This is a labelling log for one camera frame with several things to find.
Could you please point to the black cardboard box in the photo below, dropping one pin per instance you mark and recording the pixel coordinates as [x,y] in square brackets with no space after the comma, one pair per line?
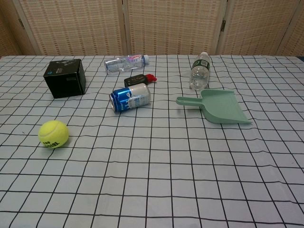
[65,79]

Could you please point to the clear bottle pink label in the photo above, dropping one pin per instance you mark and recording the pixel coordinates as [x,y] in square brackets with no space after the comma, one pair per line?
[123,63]

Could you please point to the clear bottle green label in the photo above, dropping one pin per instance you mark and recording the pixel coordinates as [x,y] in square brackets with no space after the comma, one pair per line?
[200,71]

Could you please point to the blue silver drink can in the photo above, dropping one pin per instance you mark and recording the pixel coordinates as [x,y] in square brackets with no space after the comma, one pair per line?
[130,97]

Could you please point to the checked light blue tablecloth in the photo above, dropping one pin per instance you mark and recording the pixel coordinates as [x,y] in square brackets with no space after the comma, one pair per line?
[152,166]

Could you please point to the woven folding screen panel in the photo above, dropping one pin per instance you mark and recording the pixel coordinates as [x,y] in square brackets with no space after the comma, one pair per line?
[71,28]
[173,28]
[256,28]
[9,35]
[299,35]

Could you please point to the yellow tennis ball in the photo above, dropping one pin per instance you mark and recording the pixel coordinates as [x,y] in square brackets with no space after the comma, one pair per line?
[53,133]

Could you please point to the black case with red tassel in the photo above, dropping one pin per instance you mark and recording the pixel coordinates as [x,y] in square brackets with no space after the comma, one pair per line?
[136,80]

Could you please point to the green plastic dustpan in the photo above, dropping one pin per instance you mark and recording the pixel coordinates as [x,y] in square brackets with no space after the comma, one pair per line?
[221,107]

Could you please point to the metal screen hinge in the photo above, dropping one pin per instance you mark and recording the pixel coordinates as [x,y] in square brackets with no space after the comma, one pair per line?
[21,23]
[223,25]

